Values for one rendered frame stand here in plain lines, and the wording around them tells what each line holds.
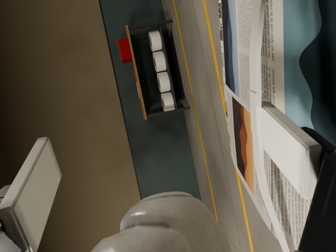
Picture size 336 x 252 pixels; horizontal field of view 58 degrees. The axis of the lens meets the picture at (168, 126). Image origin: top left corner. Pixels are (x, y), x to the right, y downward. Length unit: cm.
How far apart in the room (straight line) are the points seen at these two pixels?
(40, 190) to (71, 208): 679
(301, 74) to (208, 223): 29
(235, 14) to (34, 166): 22
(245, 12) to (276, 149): 14
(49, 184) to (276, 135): 13
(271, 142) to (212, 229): 27
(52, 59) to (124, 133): 214
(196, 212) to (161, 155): 623
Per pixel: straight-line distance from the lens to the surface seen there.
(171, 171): 674
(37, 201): 17
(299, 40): 20
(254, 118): 20
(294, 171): 17
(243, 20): 29
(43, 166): 18
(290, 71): 21
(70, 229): 710
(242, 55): 30
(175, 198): 45
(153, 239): 40
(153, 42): 613
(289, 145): 17
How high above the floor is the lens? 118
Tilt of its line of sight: 7 degrees down
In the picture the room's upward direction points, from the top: 102 degrees counter-clockwise
